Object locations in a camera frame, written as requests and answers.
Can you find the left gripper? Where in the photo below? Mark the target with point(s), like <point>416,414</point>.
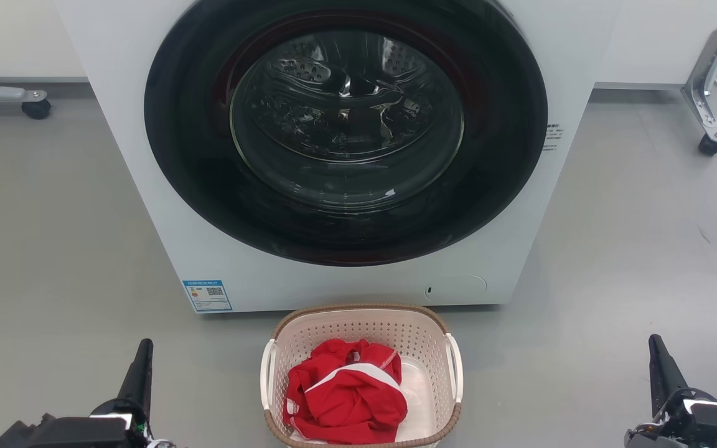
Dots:
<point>72,433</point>

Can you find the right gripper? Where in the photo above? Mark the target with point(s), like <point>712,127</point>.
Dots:
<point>713,426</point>

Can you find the cream perforated laundry basket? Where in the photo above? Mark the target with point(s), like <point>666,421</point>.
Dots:
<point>365,323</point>

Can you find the blue energy label sticker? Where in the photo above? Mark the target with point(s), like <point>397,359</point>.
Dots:
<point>207,296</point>

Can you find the red garment with white trim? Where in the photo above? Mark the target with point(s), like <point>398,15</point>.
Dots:
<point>346,398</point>

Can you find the white front-load washing machine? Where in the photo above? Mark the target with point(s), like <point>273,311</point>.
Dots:
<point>333,287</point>

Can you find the round filter cover flap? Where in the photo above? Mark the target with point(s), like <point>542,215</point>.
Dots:
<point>458,288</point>

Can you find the round black washer door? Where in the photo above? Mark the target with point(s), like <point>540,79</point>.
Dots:
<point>184,155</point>

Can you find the small printed text sticker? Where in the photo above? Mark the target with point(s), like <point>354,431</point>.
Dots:
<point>552,137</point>

